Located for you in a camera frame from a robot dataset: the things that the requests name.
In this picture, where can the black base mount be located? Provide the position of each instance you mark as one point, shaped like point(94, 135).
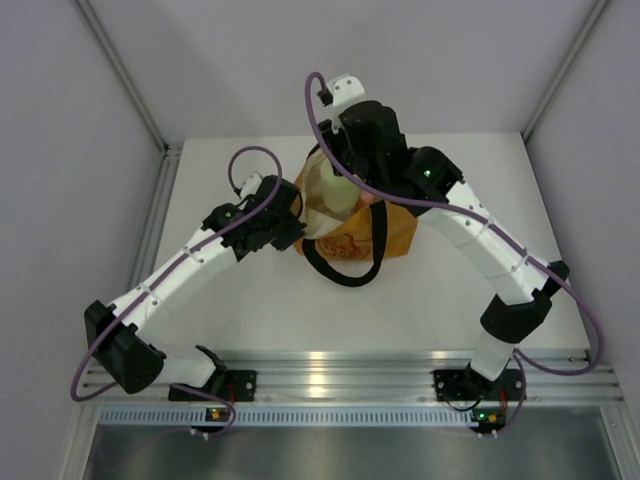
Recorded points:
point(455, 385)
point(228, 385)

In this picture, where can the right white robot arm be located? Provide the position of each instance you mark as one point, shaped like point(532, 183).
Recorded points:
point(442, 198)

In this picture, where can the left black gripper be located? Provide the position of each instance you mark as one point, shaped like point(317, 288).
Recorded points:
point(295, 233)

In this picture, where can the right aluminium frame post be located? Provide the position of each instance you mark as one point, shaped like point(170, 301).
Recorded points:
point(572, 53)

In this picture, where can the grey slotted cable duct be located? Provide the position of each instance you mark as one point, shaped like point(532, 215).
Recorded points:
point(201, 416)

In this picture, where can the green pump bottle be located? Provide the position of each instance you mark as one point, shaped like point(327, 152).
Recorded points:
point(339, 195)

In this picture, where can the orange bottle pink cap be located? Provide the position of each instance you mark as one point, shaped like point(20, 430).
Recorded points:
point(366, 197)

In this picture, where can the aluminium mounting rail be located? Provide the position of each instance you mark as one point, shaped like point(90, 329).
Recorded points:
point(397, 377)

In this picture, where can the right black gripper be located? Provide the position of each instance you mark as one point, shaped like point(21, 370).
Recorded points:
point(331, 138)

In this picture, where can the left aluminium frame post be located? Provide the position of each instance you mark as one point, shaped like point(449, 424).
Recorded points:
point(107, 47)

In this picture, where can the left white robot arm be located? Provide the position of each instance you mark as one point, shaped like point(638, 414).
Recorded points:
point(120, 334)

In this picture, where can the aluminium frame post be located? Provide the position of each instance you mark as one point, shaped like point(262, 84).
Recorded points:
point(107, 47)
point(572, 53)

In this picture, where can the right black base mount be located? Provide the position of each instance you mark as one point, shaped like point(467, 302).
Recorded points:
point(455, 385)

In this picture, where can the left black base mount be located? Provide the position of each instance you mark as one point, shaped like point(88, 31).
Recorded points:
point(228, 385)

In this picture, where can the tan canvas tote bag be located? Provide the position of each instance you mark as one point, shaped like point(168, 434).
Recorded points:
point(349, 252)

